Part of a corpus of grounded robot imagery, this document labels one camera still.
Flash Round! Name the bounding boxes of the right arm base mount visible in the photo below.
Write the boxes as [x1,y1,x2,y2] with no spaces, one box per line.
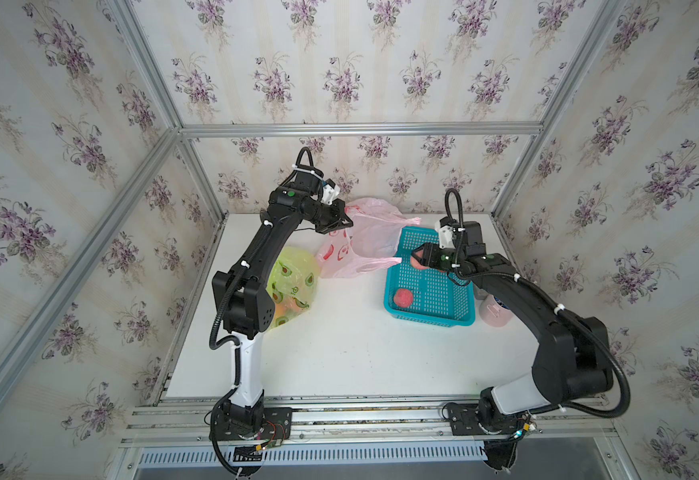
[441,399,535,473]

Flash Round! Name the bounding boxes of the cup of coloured pens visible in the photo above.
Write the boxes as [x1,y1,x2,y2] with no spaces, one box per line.
[479,295,513,328]

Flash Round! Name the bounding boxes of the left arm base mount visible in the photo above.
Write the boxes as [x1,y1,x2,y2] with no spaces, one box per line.
[204,406,294,469]

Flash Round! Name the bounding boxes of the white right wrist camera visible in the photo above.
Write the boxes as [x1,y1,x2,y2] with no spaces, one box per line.
[435,216,459,249]

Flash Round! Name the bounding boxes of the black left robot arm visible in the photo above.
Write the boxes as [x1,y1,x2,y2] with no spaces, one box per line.
[208,147,353,442]

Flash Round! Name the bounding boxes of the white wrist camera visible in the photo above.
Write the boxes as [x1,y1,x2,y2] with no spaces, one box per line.
[435,216,459,249]
[321,179,342,206]

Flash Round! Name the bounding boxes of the pink plastic bag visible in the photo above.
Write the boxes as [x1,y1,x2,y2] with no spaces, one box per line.
[316,197,421,279]

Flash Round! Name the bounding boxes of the teal plastic basket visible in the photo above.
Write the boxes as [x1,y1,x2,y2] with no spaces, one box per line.
[383,226,475,328]

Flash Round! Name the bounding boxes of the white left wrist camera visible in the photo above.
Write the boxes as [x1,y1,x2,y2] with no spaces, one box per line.
[321,179,342,206]

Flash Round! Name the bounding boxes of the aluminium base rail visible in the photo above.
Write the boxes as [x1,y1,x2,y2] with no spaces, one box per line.
[106,396,639,479]

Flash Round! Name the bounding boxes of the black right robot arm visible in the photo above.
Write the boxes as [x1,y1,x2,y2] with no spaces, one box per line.
[411,187,631,435]

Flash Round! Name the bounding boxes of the pink peach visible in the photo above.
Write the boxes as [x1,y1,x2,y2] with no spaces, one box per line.
[393,288,415,310]
[409,256,429,270]

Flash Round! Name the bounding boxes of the yellow-green plastic bag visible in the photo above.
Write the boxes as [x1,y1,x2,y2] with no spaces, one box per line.
[267,246,321,329]

